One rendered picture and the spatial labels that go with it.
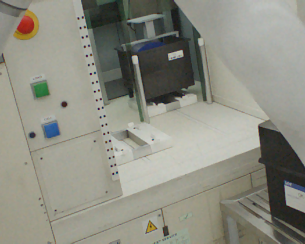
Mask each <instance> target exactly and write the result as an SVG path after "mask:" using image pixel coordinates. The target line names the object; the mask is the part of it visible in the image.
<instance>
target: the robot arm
mask: <svg viewBox="0 0 305 244"><path fill-rule="evenodd" d="M31 2H32V0H0V57H1V55H2V52H3V51H4V49H5V47H6V46H7V44H8V43H9V41H10V39H11V37H12V35H13V33H14V32H15V30H16V29H17V27H18V25H19V23H20V21H21V20H22V18H23V17H24V14H25V12H26V10H27V9H28V7H29V6H30V4H31ZM174 2H175V3H176V4H177V5H178V6H179V8H180V9H181V10H182V12H183V13H184V14H185V16H186V17H187V18H188V19H189V20H190V21H191V23H192V25H193V26H194V28H196V30H197V31H198V32H199V33H200V34H201V36H202V37H203V39H204V40H205V41H206V42H207V43H208V45H209V46H210V47H211V49H212V50H213V51H214V52H215V54H216V55H217V56H218V57H219V59H220V60H221V61H222V62H223V64H224V65H226V68H227V69H228V70H229V71H230V72H231V74H232V75H233V76H234V77H235V78H236V79H237V81H238V82H239V83H240V85H241V86H243V88H244V89H245V90H246V91H247V92H248V93H249V95H250V96H251V98H252V99H254V101H255V102H256V103H257V104H258V105H259V107H260V109H261V110H262V111H263V112H264V113H265V114H266V115H267V116H268V118H269V119H270V120H271V121H272V122H273V123H274V125H275V126H276V127H277V129H279V131H280V132H281V133H282V135H283V136H284V137H285V139H286V140H287V141H288V143H289V144H290V145H291V146H292V148H293V150H294V151H295V152H296V154H297V155H298V156H299V158H300V160H301V161H302V163H303V165H304V166H305V25H304V23H303V22H302V21H301V19H300V18H299V17H298V15H297V14H296V13H295V12H294V10H292V8H291V7H290V6H289V4H288V3H287V2H286V1H285V0H174Z"/></svg>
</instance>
